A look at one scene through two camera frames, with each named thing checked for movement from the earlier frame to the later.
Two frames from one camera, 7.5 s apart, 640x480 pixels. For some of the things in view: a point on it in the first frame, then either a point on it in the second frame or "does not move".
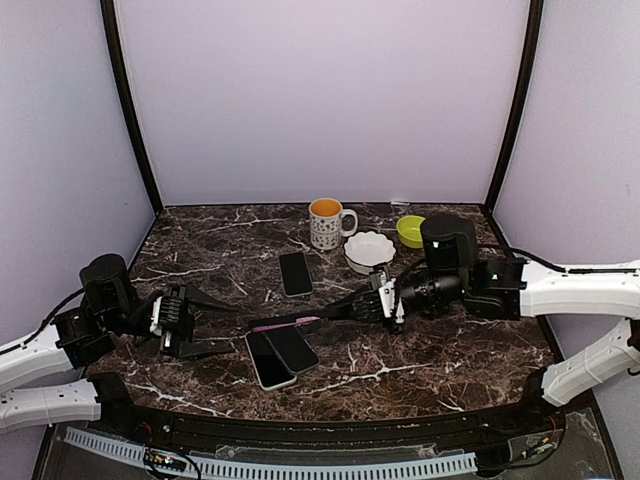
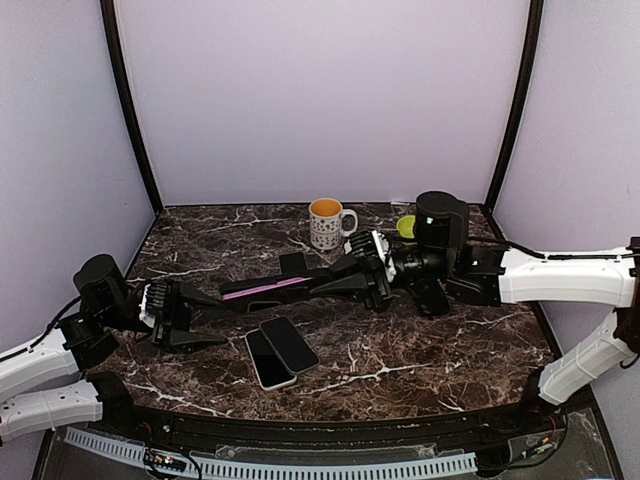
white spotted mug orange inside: (329, 223) does not move
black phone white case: (269, 367) does not move
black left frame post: (112, 26) does not move
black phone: (295, 274) does not move
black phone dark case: (261, 324) to (236, 297)
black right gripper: (378, 278) to (374, 287)
